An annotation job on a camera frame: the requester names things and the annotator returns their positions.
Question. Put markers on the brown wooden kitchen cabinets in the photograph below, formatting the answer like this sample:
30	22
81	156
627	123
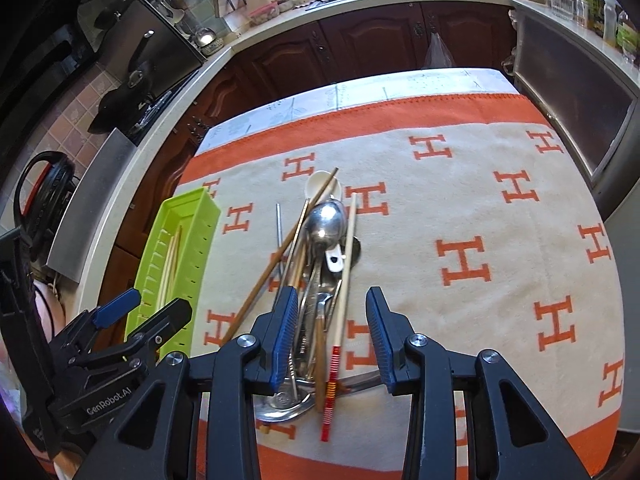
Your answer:
360	40

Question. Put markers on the white ceramic spoon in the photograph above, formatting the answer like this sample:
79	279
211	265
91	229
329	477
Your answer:
317	185

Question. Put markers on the green bottle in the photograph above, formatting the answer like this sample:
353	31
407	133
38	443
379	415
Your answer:
629	35

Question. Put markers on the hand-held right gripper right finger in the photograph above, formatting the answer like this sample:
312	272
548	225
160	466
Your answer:
380	345

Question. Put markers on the black frying pan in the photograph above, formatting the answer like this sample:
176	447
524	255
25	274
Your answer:
142	57

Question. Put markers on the brown wooden chopstick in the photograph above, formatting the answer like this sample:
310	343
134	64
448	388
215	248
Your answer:
295	240
280	255

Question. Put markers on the orange and cream printed blanket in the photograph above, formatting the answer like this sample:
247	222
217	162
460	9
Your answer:
450	200

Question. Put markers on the light wooden chopstick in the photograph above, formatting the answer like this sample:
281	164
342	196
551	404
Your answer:
170	265
176	265

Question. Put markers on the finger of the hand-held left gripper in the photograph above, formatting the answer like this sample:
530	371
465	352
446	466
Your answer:
117	305
167	317

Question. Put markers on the large metal serving spoon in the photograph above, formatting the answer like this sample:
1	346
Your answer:
280	412

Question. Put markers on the red striped chopstick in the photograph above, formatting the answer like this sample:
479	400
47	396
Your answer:
345	280

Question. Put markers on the small steel pot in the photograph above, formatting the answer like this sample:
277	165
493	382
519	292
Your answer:
206	40

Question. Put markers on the large metal ladle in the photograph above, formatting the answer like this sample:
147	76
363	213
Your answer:
325	225

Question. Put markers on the black wok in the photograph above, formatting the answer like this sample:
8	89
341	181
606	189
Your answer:
120	102

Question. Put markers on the light patterned tablecloth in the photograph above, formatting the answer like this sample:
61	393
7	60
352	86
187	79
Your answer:
400	85

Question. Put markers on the green plastic utensil tray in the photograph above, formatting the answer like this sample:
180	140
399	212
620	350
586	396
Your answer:
200	220

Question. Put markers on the white plastic bag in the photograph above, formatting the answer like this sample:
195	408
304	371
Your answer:
439	52

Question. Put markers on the white plastic bottle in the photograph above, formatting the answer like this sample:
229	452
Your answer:
610	22

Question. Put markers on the pink lidded container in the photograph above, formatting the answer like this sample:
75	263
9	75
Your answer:
264	12

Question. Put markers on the black range hood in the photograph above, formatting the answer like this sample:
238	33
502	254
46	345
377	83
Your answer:
50	35

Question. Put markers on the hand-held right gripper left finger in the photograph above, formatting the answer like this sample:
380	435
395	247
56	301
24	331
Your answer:
282	340

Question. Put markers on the black gas stove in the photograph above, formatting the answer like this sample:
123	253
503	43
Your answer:
165	45

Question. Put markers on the green labelled box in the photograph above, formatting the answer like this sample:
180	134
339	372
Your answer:
590	7

